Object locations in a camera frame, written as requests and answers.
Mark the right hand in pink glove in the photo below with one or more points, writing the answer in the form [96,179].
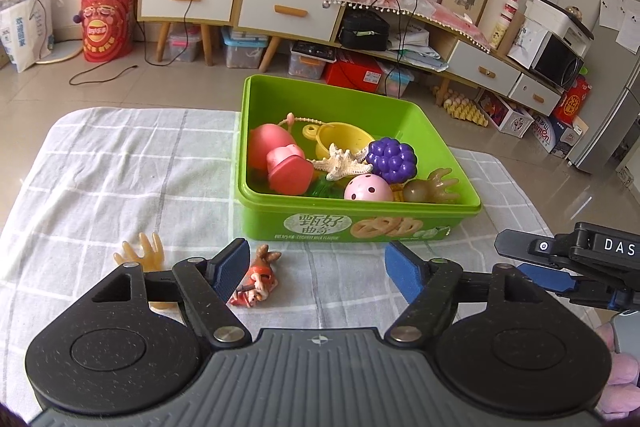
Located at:
[620,396]

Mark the silver refrigerator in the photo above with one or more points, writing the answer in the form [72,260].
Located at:
[612,105]

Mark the purple toy grapes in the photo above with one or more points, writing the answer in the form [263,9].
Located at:
[392,160]

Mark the red cardboard box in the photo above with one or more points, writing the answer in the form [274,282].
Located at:
[354,75]

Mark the white paper shopping bag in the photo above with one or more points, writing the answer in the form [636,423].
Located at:
[26,31]

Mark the green plastic cookie box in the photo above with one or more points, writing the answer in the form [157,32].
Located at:
[270,216]

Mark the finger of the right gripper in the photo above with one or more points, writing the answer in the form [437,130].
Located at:
[552,280]
[549,252]

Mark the brown rubber hand toy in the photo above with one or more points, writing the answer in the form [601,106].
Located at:
[151,255]

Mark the pink toy pig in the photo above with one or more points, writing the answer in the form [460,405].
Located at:
[273,155]

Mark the white microwave oven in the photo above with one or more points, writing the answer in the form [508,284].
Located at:
[545,54]

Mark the pink capsule ball toy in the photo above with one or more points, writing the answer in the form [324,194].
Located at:
[369,187]

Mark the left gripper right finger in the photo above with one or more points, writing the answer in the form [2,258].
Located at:
[430,289]

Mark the grey checked table cloth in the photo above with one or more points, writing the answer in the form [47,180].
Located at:
[104,176]

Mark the black bag on shelf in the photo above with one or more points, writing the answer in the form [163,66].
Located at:
[363,30]

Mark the red snack bucket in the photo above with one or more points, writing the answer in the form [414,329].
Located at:
[107,29]

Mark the orange toy pumpkin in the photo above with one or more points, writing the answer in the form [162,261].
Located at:
[323,188]

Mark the yellow toy corn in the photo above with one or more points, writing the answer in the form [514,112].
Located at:
[398,192]

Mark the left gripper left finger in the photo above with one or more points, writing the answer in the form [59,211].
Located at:
[205,287]

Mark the low wooden tv cabinet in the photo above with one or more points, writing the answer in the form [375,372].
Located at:
[467,63]

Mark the red squirrel figurine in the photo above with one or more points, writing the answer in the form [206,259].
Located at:
[259,281]

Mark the beige starfish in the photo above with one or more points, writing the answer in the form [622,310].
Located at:
[341,164]

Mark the yellow egg tray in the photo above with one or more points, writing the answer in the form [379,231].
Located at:
[460,107]

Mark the yellow toy pot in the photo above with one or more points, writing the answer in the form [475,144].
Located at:
[343,136]

